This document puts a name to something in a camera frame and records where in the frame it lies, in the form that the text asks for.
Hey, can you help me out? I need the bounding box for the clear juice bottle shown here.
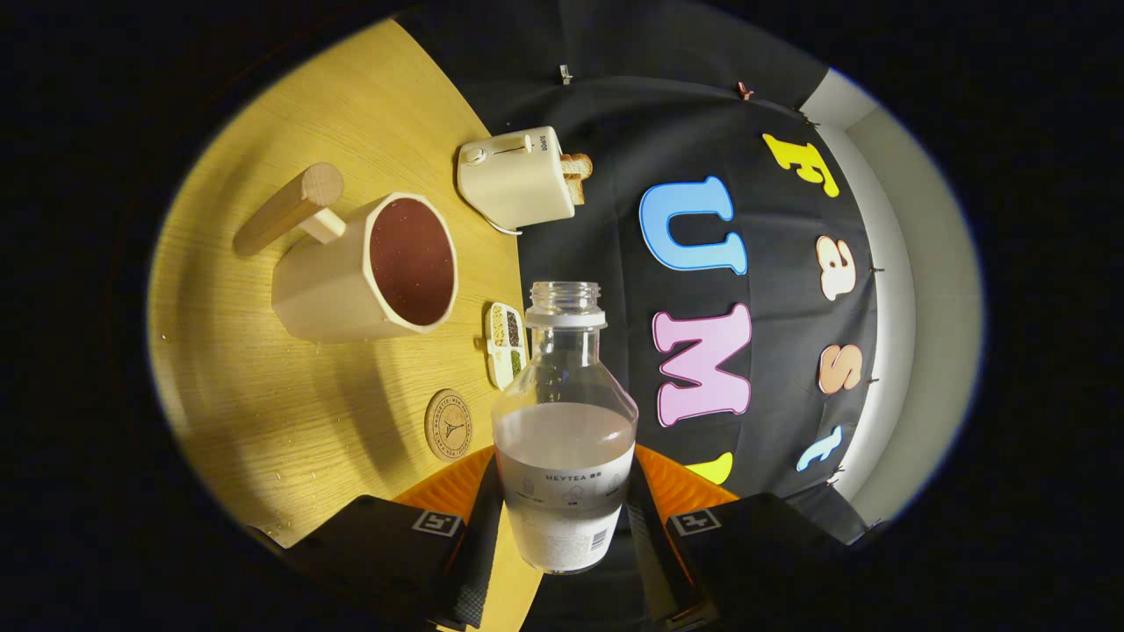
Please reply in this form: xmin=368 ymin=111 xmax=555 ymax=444
xmin=491 ymin=281 xmax=639 ymax=576

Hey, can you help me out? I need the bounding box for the beige cup with wooden handle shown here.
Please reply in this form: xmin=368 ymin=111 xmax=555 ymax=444
xmin=233 ymin=162 xmax=458 ymax=344

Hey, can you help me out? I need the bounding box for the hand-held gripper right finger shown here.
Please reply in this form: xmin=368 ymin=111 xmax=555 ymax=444
xmin=625 ymin=443 xmax=870 ymax=631

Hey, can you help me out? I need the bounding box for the wooden table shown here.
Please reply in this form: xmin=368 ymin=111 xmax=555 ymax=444
xmin=148 ymin=18 xmax=547 ymax=632

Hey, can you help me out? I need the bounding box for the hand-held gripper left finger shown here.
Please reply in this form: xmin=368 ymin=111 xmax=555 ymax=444
xmin=250 ymin=445 xmax=507 ymax=631

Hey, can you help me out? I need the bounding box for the round wooden coaster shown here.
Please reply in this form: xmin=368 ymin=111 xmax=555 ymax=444
xmin=425 ymin=389 xmax=473 ymax=463

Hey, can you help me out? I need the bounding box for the white divided dish of beans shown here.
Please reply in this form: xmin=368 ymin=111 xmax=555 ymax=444
xmin=485 ymin=302 xmax=529 ymax=391

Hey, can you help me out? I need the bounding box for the cream toaster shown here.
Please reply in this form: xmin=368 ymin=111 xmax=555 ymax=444
xmin=457 ymin=126 xmax=578 ymax=232

